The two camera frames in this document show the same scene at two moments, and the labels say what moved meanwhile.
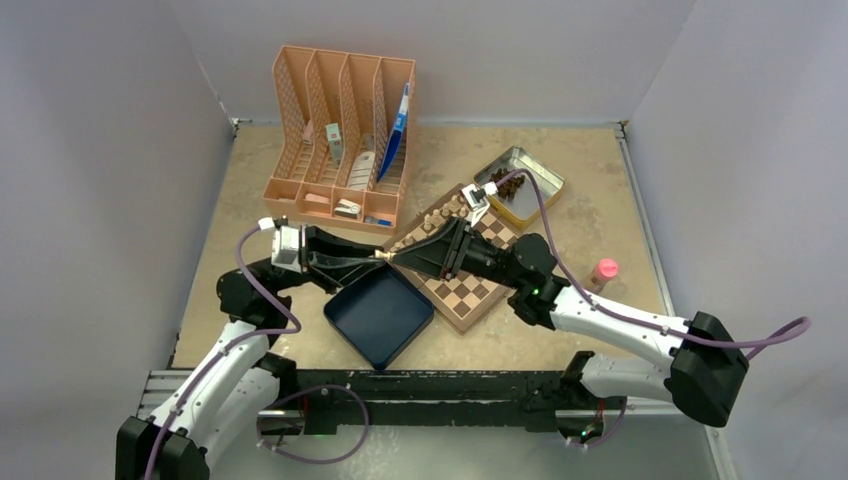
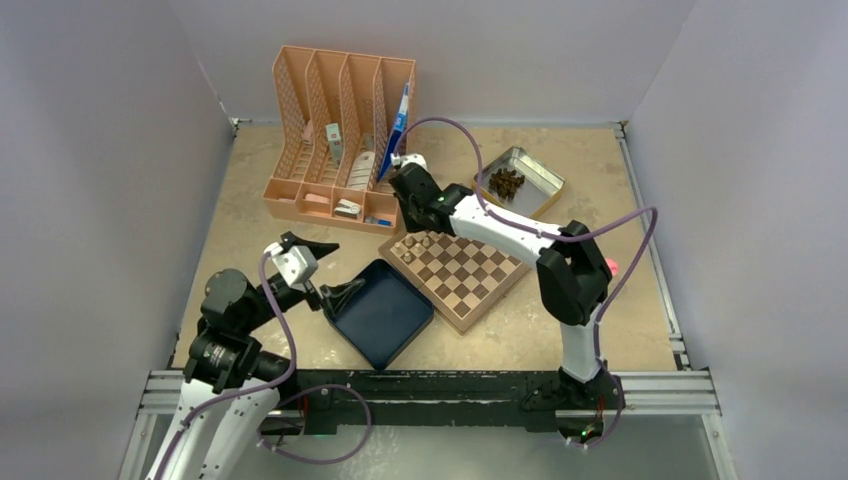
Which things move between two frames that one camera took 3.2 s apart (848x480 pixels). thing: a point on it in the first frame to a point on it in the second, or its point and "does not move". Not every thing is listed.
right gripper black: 441,255 to 413,225
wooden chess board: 456,300 does not move
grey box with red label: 333,136 does not move
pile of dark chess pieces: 508,189 does not move
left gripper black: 340,269 to 334,294
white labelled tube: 361,170 does not move
